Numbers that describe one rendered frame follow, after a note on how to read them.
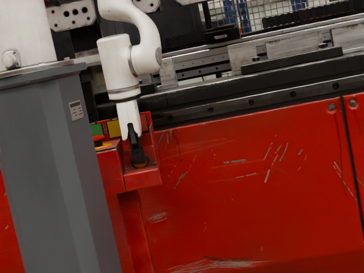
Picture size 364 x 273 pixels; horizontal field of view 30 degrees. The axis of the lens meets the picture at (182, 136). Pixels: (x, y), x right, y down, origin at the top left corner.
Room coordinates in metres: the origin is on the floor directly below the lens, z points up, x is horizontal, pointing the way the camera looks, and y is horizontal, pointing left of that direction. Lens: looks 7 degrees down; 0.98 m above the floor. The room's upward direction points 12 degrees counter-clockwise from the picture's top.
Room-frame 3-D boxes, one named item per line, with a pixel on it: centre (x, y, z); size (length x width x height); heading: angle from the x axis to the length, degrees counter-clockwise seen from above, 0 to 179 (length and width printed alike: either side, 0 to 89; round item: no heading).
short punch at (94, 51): (2.16, 0.23, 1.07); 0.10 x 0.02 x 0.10; 83
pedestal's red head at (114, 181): (1.78, 0.17, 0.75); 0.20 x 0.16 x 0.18; 89
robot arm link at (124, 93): (1.75, 0.12, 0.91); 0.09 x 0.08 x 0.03; 179
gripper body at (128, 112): (1.75, 0.12, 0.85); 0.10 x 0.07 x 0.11; 179
